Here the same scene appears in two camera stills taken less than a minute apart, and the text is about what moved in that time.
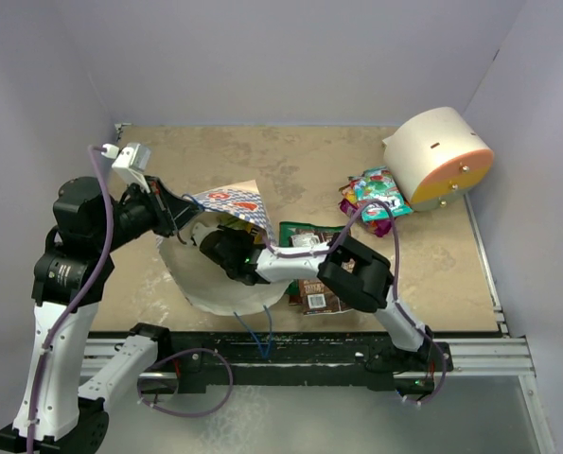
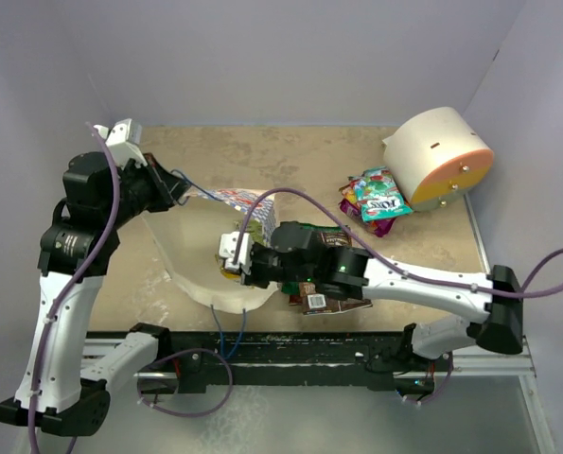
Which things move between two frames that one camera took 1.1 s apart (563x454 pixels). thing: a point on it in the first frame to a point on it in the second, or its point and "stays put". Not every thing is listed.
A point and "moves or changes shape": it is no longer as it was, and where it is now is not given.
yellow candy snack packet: [349, 195] stays put
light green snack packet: [232, 221] to [255, 230]
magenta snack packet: [378, 228] stays put
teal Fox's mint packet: [376, 183] stays put
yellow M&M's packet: [258, 238] moves or changes shape
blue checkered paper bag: [206, 285] stays put
